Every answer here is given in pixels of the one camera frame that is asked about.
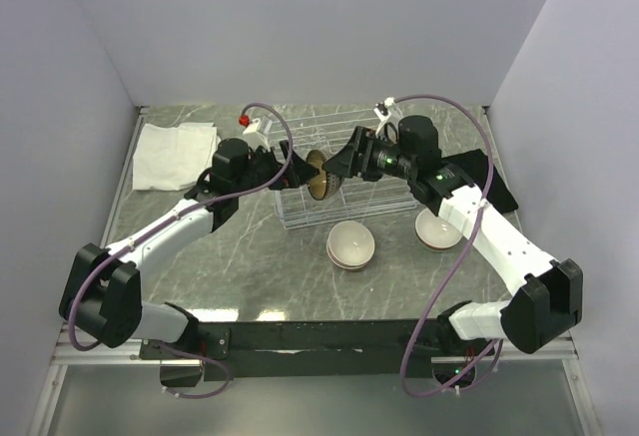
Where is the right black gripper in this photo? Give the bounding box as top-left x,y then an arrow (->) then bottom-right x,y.
322,126 -> 416,183

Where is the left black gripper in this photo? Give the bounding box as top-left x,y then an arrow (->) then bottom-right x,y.
234,140 -> 320,197

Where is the black patterned bowl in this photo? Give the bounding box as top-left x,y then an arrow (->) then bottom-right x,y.
306,150 -> 343,201

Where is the beige floral bowl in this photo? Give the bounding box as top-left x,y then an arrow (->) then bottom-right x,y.
326,220 -> 375,264

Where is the red floral bowl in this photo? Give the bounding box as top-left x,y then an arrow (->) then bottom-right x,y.
327,251 -> 369,272

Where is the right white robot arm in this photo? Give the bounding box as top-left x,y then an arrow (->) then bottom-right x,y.
322,116 -> 583,355

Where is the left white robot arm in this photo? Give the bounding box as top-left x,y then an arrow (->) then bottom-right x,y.
59,138 -> 319,358

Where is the black folded cloth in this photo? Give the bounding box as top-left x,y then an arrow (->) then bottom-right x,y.
443,149 -> 519,215

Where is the white folded cloth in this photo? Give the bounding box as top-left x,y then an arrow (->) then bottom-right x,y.
132,123 -> 220,192

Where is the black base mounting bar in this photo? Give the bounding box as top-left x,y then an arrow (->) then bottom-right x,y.
139,319 -> 487,378

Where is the white wire dish rack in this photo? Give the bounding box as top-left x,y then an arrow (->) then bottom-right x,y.
275,105 -> 416,229

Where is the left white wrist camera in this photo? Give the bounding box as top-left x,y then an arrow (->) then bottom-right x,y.
238,114 -> 273,138

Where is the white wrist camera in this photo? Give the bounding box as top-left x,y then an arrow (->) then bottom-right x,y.
238,114 -> 273,138
373,97 -> 403,142

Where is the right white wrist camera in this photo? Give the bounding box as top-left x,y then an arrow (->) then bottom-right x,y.
373,97 -> 403,142

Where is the aluminium frame rail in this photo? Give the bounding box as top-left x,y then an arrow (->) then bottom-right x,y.
483,106 -> 600,436

